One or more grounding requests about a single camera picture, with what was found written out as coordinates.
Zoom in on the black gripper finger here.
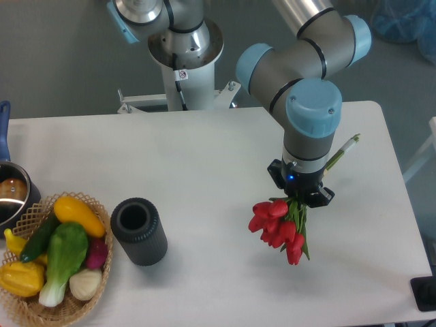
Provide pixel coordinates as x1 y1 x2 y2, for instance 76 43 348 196
305 187 334 207
267 159 283 188

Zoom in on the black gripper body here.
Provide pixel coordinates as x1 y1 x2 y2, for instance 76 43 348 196
279 160 324 204

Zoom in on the red tulip bouquet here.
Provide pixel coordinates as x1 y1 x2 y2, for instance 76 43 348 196
248 133 362 266

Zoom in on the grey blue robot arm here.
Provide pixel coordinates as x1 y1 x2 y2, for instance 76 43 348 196
108 1 371 208

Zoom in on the dark grey ribbed vase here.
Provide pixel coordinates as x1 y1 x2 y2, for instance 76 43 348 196
110 198 168 266

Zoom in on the black device at edge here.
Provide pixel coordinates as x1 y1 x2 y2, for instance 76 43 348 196
410 276 435 312

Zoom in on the blue plastic bag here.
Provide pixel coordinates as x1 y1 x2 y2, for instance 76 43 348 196
371 1 435 64

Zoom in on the yellow squash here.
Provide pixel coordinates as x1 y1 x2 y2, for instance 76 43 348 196
53 196 106 238

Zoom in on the green bok choy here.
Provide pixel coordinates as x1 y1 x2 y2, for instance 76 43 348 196
39 222 89 307

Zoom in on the white garlic bulb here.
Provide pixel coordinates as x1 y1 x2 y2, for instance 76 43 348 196
69 268 102 300

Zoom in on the dark green cucumber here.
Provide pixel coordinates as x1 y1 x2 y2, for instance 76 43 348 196
19 212 61 263

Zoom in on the yellow banana pepper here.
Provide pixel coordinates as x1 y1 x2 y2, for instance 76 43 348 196
4 228 48 266

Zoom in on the yellow bell pepper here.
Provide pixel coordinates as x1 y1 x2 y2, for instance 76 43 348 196
1 261 45 298

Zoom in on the woven wicker basket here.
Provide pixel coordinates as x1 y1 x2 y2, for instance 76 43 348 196
1 191 113 326

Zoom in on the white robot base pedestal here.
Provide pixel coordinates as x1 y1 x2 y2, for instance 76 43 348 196
118 18 241 113

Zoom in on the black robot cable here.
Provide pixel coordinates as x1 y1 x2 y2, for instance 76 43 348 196
172 52 189 111

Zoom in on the steel pot blue handle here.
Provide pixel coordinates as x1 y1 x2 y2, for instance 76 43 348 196
1 101 41 238

